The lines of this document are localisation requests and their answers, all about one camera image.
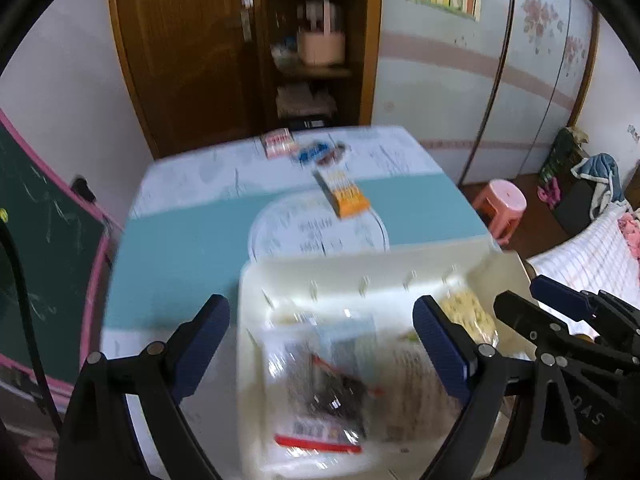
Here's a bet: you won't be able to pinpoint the black board clip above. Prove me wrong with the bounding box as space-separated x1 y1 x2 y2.
72 176 97 203

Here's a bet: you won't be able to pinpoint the white checked blanket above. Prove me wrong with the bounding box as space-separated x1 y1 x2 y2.
527 205 640 311

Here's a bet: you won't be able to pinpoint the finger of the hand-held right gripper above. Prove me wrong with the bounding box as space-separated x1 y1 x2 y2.
530 275 640 341
493 291 640 376

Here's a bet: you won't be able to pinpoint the pale floral wardrobe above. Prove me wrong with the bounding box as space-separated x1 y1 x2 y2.
372 0 601 186

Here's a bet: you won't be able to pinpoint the orange snack box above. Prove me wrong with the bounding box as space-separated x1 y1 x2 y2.
313 170 372 219

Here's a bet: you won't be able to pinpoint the dark box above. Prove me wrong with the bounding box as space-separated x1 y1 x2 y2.
552 175 601 233

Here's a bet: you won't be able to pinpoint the black bin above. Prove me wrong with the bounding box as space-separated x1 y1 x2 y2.
287 116 331 131

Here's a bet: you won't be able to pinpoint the dark brown snack packet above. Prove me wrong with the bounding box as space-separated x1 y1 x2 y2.
316 146 349 167

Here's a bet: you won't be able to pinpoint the white plastic basket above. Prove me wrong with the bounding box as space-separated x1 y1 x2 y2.
237 250 538 480

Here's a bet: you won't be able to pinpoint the black cable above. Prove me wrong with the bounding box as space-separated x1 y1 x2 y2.
0 220 65 428

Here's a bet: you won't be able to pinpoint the blue white towel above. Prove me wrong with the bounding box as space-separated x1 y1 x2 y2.
572 154 626 218

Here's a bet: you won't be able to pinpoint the blue snack packet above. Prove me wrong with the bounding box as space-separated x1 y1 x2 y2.
292 144 333 165

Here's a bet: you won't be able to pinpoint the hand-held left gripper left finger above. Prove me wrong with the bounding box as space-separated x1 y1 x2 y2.
55 294 231 480

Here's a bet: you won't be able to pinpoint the green chalkboard pink frame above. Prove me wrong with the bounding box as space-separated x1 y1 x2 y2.
0 110 123 401

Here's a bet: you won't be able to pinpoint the wooden door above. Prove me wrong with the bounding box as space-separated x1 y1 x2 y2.
106 0 266 158

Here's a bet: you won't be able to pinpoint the yellow snack packet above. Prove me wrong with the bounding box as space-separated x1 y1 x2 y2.
439 287 500 348

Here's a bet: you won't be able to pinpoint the pink plastic stool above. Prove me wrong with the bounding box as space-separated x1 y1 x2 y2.
472 179 527 246

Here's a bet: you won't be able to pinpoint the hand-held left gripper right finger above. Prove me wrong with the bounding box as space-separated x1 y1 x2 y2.
412 295 586 480

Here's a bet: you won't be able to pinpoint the red white snack packet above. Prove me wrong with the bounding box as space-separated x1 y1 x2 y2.
261 129 298 159

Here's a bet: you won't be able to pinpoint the pink slippers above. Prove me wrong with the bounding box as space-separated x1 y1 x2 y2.
537 180 563 208

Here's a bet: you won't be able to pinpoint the pink handled basket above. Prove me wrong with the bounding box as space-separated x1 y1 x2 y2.
297 0 347 67

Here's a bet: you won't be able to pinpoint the wooden shelf cabinet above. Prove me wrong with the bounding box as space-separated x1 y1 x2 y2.
252 0 383 133

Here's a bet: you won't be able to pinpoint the white round printed plate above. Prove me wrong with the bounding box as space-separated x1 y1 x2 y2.
248 194 391 264

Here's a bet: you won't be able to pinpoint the clear dark snack packet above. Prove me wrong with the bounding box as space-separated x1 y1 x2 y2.
262 320 383 456

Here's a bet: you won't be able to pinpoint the pink folded cloth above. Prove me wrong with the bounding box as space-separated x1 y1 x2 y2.
276 85 336 118

